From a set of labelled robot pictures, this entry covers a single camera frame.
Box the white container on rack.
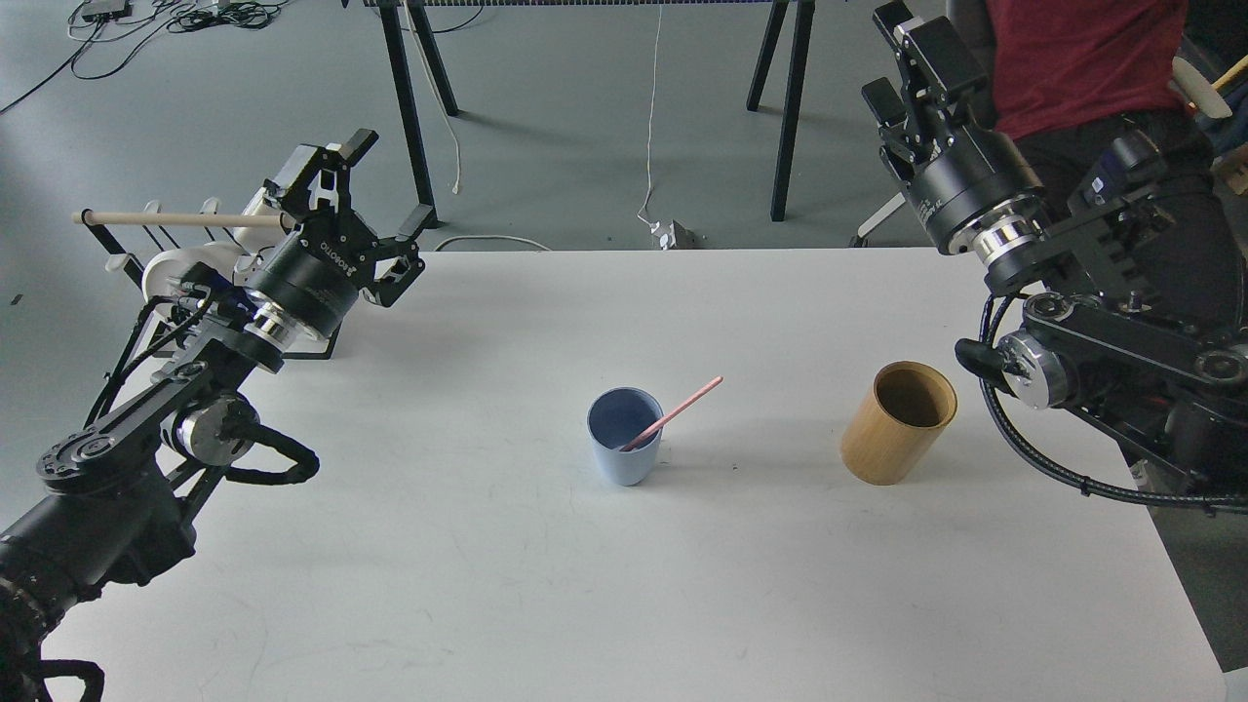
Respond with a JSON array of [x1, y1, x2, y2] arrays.
[[232, 187, 287, 254]]

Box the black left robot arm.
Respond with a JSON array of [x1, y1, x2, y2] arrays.
[[2, 129, 434, 701]]

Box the bamboo cylinder holder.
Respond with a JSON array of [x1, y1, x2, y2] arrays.
[[839, 361, 958, 486]]

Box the wooden rod on rack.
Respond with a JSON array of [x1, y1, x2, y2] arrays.
[[71, 210, 297, 229]]

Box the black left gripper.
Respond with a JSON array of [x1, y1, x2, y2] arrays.
[[250, 129, 437, 339]]

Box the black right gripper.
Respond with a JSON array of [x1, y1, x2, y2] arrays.
[[862, 1, 1042, 256]]

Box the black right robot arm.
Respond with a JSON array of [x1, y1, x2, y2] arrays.
[[862, 1, 1246, 513]]

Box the pink chopstick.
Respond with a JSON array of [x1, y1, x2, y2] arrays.
[[619, 376, 723, 452]]

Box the person in red shirt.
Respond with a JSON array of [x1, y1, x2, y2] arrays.
[[946, 1, 1246, 326]]

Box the black wire dish rack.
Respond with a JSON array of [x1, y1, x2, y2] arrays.
[[80, 210, 342, 360]]

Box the black trestle table legs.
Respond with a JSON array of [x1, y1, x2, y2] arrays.
[[363, 0, 817, 230]]

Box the blue plastic cup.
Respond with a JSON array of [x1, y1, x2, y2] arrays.
[[587, 387, 663, 486]]

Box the white hanging cable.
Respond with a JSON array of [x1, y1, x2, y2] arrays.
[[638, 4, 666, 227]]

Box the black cable bundle on floor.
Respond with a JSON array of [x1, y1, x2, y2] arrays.
[[0, 0, 290, 116]]

